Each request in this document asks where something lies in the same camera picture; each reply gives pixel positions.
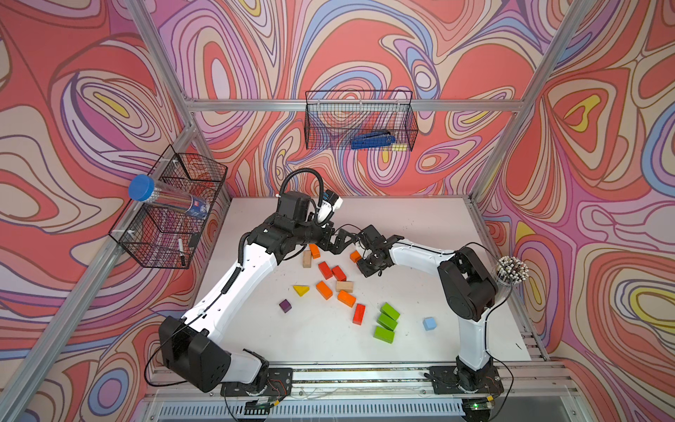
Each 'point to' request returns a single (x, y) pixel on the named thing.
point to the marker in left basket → (181, 251)
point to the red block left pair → (325, 270)
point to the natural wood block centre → (347, 286)
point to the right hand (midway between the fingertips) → (368, 273)
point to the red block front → (359, 314)
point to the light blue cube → (430, 323)
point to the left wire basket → (164, 234)
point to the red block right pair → (338, 273)
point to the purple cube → (285, 306)
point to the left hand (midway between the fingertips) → (345, 231)
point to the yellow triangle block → (301, 290)
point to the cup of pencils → (510, 274)
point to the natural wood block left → (307, 259)
